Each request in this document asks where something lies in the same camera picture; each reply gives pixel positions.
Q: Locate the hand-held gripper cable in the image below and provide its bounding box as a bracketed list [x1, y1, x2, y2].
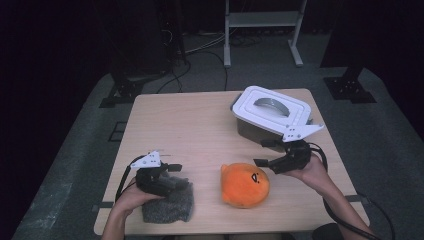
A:
[306, 141, 383, 240]
[114, 154, 146, 204]

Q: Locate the white floor cable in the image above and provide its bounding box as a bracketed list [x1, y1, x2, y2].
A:
[183, 33, 228, 56]

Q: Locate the black floor stand base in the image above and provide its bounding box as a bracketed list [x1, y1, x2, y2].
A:
[322, 64, 378, 104]
[98, 71, 161, 109]

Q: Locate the orange plush toy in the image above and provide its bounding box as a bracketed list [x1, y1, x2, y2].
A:
[220, 162, 271, 210]

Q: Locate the translucent grey storage box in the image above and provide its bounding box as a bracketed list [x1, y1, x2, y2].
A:
[229, 93, 314, 154]

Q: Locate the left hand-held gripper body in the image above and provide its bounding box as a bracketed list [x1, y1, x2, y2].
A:
[130, 150, 173, 198]

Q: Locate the white box lid grey handle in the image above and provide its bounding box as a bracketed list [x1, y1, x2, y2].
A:
[231, 85, 313, 137]

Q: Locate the black table bracket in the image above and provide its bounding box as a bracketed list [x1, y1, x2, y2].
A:
[344, 194, 370, 205]
[91, 201, 115, 213]

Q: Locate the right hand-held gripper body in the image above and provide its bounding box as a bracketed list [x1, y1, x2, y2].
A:
[268, 124, 325, 175]

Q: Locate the grey fluffy towel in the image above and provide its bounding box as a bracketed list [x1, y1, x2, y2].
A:
[141, 173, 195, 224]

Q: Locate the white metal stand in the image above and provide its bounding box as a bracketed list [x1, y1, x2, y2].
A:
[223, 0, 308, 69]

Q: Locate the black floor cable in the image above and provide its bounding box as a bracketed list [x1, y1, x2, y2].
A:
[196, 49, 229, 92]
[155, 59, 193, 95]
[358, 192, 396, 240]

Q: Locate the left hand-held gripper cable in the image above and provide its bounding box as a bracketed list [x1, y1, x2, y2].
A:
[114, 154, 146, 204]

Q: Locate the person's left hand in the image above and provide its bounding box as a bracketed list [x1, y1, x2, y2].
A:
[114, 178, 165, 218]

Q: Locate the black square floor frame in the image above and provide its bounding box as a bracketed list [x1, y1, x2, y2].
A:
[107, 121, 128, 143]

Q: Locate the right hand-held gripper cable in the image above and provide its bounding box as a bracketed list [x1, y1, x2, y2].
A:
[306, 141, 383, 240]

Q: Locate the person's right hand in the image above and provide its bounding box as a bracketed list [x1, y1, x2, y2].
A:
[283, 154, 331, 198]

